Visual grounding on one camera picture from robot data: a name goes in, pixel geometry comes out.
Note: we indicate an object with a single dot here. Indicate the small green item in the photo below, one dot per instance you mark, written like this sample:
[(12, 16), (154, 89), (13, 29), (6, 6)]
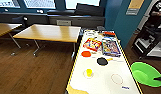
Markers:
[(144, 73)]

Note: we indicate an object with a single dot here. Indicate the yellow wooden gaming table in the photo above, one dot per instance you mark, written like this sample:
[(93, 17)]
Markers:
[(102, 76)]

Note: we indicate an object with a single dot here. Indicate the flat red item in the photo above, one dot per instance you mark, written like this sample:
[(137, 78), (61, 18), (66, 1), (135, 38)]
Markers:
[(108, 33)]

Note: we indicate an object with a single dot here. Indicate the person in dark top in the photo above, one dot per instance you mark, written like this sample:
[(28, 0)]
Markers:
[(157, 8)]

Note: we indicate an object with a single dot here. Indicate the small yellow item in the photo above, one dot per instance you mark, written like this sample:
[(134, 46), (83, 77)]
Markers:
[(88, 72)]

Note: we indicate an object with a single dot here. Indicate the red yellow game box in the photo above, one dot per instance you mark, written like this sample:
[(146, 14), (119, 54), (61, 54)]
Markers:
[(92, 43)]

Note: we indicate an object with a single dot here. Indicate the flat orange disc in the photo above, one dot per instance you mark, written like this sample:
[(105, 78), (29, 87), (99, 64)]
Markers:
[(86, 53)]

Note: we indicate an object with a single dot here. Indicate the dark grey bench sofa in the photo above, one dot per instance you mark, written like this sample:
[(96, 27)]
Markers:
[(86, 16)]

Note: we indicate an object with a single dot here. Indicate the bright office window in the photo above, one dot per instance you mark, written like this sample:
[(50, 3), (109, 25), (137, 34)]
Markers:
[(82, 3), (39, 3), (7, 2)]

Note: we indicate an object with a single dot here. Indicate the grey chair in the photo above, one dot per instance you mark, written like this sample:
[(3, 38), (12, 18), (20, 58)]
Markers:
[(64, 22)]

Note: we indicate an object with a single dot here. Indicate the long yellow wooden table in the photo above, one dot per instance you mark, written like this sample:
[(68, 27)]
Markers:
[(51, 33)]

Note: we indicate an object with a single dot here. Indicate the yellow wooden office table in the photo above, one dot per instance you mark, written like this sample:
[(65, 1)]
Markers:
[(6, 28)]

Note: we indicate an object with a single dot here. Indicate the yellow wall sign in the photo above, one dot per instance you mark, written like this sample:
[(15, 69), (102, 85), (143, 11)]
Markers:
[(134, 6)]

